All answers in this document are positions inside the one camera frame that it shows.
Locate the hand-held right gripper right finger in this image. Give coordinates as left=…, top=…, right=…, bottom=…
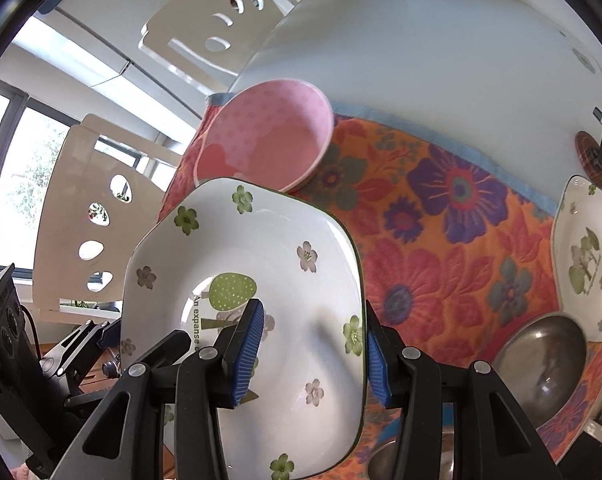
left=365, top=300, right=564, bottom=480

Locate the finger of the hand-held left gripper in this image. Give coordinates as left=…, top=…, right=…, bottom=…
left=40, top=317, right=124, bottom=378
left=64, top=362, right=123, bottom=408

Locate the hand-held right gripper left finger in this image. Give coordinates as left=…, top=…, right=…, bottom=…
left=51, top=299, right=267, bottom=480

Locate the white floral square plate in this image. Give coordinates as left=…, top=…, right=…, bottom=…
left=552, top=175, right=602, bottom=343
left=120, top=176, right=368, bottom=480

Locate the small steel bowl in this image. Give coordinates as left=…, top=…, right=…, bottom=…
left=367, top=435, right=456, bottom=480

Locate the orange floral table mat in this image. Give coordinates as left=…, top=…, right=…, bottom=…
left=156, top=92, right=602, bottom=480

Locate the white chair with oval holes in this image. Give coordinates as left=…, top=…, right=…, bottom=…
left=138, top=0, right=302, bottom=93
left=34, top=114, right=182, bottom=323

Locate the window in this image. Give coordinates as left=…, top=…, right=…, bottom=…
left=0, top=85, right=84, bottom=277

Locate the round wooden coaster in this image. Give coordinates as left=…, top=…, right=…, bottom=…
left=575, top=131, right=602, bottom=186

